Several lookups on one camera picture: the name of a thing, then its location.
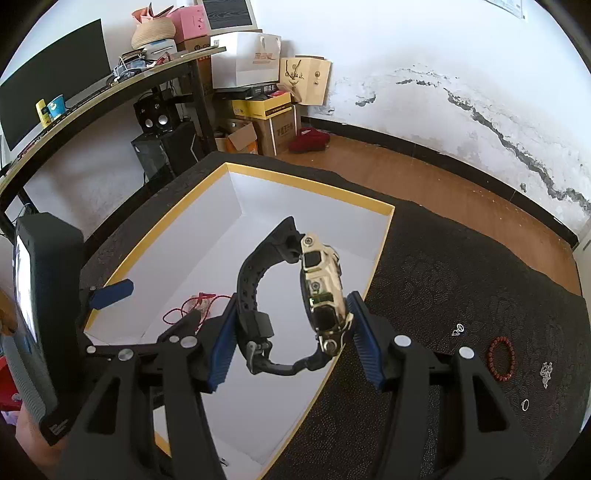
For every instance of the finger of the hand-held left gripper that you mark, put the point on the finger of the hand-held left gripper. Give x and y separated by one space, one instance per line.
113 290
184 325

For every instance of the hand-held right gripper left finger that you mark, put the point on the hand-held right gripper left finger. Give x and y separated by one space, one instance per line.
220 350

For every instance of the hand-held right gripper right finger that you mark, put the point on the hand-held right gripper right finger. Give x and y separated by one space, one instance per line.
364 341

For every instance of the yellow box with white inside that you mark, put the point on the yellow box with white inside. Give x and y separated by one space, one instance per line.
184 258

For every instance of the gold and black wristwatch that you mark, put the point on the gold and black wristwatch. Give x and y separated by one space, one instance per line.
323 286

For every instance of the silver earrings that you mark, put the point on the silver earrings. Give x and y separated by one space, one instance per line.
458 329

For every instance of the person's left hand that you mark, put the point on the person's left hand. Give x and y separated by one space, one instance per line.
30 443

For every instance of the black floral patterned mat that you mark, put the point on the black floral patterned mat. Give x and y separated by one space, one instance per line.
461 286

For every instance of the black computer tower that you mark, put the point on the black computer tower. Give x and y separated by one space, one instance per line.
175 147

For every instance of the blue and white cup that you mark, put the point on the blue and white cup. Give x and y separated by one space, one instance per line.
56 107

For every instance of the black speaker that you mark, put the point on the black speaker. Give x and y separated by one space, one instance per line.
154 115

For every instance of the open cardboard box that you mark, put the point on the open cardboard box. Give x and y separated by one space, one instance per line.
238 138

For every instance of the black computer monitor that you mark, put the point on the black computer monitor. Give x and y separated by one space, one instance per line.
46 83

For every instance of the dark red cloth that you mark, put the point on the dark red cloth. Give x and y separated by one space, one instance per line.
309 141

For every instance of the brown cardboard box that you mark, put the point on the brown cardboard box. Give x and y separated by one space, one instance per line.
277 134

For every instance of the yellow cardboard box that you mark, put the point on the yellow cardboard box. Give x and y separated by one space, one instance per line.
263 107

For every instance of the flat black box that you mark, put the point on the flat black box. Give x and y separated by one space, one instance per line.
264 89

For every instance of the woven basket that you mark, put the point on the woven basket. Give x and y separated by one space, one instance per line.
154 36

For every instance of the white paper bag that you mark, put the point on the white paper bag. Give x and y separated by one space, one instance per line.
244 60

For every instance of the kraft paper bag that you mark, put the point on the kraft paper bag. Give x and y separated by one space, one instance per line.
307 81

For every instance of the pink box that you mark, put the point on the pink box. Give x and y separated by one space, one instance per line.
191 23

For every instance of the framed dark picture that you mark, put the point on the framed dark picture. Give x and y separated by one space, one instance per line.
228 14

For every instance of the white paper sheet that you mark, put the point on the white paper sheet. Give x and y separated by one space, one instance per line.
508 7

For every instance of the black frame desk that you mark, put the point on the black frame desk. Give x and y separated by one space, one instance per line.
92 94

